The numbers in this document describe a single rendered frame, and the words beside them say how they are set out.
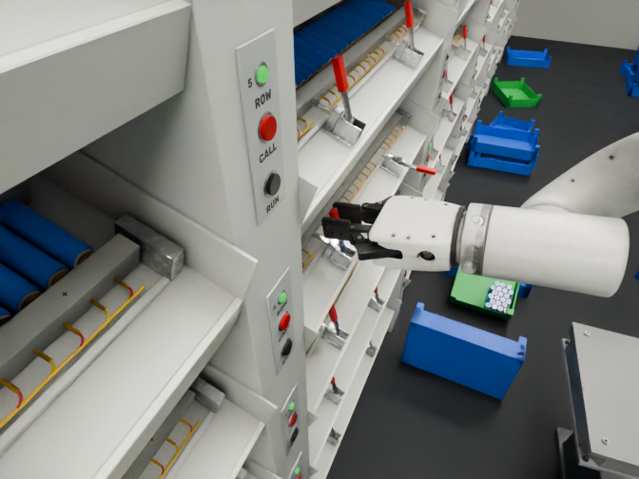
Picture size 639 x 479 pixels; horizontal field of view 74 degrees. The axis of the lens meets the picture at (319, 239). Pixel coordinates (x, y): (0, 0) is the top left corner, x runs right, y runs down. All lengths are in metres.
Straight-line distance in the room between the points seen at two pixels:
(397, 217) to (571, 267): 0.19
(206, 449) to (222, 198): 0.28
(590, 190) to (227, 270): 0.43
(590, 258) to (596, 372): 0.64
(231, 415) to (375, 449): 0.81
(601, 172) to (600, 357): 0.63
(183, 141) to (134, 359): 0.14
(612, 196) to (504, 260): 0.15
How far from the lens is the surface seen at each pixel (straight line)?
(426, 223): 0.52
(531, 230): 0.50
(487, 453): 1.32
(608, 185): 0.58
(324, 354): 0.76
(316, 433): 0.91
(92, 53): 0.19
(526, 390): 1.45
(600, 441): 1.03
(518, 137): 2.48
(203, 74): 0.23
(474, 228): 0.50
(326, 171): 0.45
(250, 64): 0.26
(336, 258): 0.61
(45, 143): 0.19
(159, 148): 0.28
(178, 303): 0.32
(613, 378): 1.12
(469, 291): 1.59
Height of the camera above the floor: 1.15
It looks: 41 degrees down
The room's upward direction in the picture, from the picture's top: straight up
